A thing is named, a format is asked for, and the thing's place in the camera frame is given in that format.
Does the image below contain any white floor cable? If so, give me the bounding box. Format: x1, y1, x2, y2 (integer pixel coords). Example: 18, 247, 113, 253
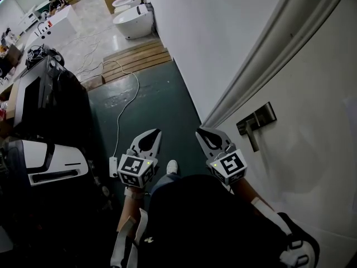
102, 59, 140, 161

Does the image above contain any white rectangular counter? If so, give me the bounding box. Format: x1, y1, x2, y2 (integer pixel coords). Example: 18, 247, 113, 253
24, 4, 79, 50

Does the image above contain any wooden slatted step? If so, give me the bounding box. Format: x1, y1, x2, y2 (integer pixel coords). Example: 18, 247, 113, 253
102, 39, 172, 85

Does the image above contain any white door with handle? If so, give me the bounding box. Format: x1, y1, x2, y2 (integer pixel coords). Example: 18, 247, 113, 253
200, 0, 351, 131

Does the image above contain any white and black appliance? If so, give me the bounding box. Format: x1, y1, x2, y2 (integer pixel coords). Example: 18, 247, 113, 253
21, 139, 89, 187

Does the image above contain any black bag with white straps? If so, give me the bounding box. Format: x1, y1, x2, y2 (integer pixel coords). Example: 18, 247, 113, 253
278, 212, 321, 268

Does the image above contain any person's left forearm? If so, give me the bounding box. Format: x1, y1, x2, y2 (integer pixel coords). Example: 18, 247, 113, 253
117, 187, 146, 234

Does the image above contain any white power adapter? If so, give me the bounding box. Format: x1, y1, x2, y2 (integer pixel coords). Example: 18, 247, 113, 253
109, 156, 119, 178

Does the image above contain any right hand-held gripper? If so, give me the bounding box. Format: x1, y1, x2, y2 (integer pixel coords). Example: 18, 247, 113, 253
195, 127, 248, 186

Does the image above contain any black equipment with cables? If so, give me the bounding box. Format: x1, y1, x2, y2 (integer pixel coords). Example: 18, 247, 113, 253
25, 45, 65, 70

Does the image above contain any person's left white shoe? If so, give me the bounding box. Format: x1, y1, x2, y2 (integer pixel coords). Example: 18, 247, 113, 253
166, 160, 179, 175

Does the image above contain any person's black and white shirt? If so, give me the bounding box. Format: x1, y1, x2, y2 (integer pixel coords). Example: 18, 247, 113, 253
110, 174, 320, 268

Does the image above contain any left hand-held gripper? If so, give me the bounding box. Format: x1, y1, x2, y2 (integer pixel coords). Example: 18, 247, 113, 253
117, 128, 162, 189

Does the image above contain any white wristband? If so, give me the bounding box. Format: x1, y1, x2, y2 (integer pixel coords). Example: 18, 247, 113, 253
124, 187, 146, 200

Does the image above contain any person's right forearm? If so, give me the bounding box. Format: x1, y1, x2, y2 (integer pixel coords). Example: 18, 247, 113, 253
230, 177, 276, 210

